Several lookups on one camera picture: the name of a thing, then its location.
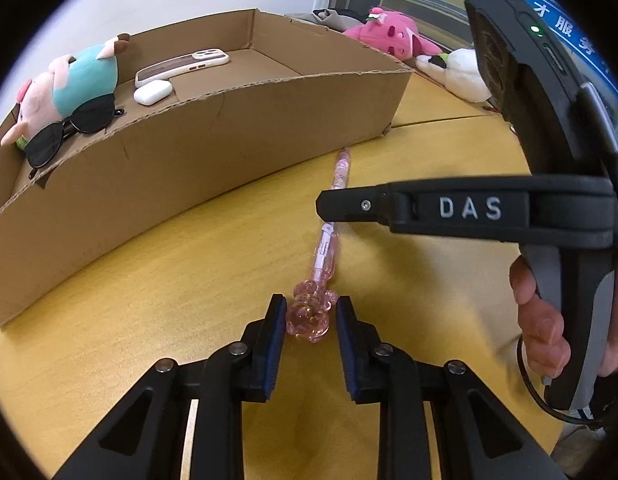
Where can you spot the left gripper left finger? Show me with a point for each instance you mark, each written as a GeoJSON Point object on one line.
{"type": "Point", "coordinates": [186, 416]}

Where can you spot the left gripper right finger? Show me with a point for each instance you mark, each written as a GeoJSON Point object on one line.
{"type": "Point", "coordinates": [432, 415]}

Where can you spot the pink bear-top pen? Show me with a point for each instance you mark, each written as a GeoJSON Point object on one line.
{"type": "Point", "coordinates": [308, 315]}

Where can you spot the black sunglasses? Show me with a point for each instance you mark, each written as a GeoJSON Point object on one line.
{"type": "Point", "coordinates": [88, 118]}

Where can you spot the white earbuds case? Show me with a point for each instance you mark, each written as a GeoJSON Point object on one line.
{"type": "Point", "coordinates": [153, 92]}

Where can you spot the pink pig plush teal shirt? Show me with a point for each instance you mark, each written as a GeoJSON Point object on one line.
{"type": "Point", "coordinates": [69, 81]}

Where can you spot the clear white phone case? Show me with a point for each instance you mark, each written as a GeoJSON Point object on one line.
{"type": "Point", "coordinates": [182, 64]}

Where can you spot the person's right hand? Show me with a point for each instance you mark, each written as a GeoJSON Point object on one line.
{"type": "Point", "coordinates": [542, 327]}

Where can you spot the white panda plush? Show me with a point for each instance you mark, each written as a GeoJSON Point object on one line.
{"type": "Point", "coordinates": [458, 72]}

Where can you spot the pink strawberry bear plush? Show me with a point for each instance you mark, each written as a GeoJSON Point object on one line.
{"type": "Point", "coordinates": [394, 33]}

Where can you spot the grey folded cloth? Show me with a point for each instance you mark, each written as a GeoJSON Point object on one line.
{"type": "Point", "coordinates": [329, 18]}

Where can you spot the brown cardboard box tray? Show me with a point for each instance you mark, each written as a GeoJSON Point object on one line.
{"type": "Point", "coordinates": [292, 91]}

